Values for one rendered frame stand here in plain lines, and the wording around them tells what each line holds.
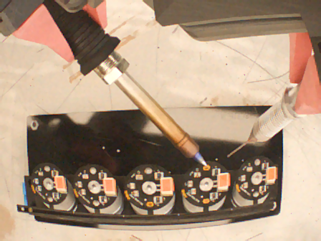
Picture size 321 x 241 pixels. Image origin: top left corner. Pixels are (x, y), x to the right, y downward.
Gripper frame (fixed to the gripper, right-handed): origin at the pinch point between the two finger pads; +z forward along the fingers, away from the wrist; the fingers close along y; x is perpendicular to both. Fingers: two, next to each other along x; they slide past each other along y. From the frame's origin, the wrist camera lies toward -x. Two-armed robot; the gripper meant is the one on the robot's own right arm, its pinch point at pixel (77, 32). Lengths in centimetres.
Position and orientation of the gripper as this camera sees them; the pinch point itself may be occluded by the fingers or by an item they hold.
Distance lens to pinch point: 41.2
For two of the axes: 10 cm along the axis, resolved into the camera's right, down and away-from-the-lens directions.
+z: 3.9, 5.4, 7.5
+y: 6.8, -7.1, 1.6
